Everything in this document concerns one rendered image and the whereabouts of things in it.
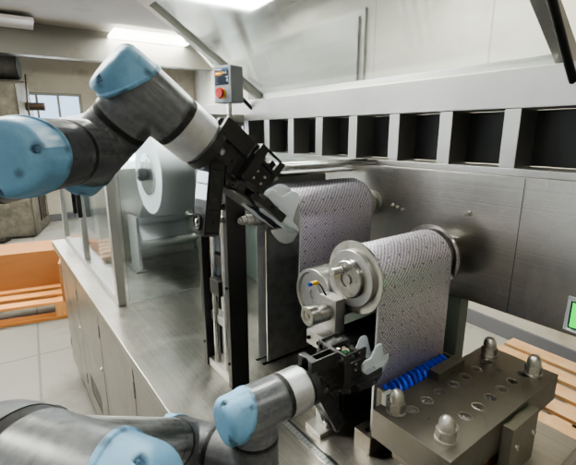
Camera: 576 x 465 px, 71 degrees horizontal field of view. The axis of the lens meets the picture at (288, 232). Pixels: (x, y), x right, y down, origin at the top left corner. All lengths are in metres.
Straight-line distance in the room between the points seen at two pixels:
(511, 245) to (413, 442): 0.46
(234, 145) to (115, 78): 0.18
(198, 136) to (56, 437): 0.37
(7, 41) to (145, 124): 6.78
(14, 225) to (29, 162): 6.75
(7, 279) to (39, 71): 4.63
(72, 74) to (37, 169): 7.89
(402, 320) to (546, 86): 0.53
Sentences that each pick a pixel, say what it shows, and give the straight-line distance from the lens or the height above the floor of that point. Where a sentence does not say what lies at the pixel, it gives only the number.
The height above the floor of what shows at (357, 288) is 1.24.
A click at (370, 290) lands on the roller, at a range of 0.78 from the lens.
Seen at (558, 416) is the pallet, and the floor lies 0.09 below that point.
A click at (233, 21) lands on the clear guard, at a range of 1.33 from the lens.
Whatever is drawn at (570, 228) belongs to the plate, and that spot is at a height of 1.35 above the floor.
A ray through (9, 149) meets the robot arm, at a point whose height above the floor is 1.51.
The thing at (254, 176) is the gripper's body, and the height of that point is 1.46.
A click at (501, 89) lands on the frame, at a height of 1.61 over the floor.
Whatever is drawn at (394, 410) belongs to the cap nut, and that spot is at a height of 1.04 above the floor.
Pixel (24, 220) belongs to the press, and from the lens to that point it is 7.13.
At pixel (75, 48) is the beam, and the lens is 7.35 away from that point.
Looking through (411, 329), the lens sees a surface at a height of 1.13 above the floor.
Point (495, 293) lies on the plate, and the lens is 1.03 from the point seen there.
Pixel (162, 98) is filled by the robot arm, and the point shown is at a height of 1.57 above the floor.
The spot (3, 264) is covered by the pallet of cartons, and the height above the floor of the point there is 0.40.
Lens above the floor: 1.53
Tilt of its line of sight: 14 degrees down
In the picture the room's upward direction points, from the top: straight up
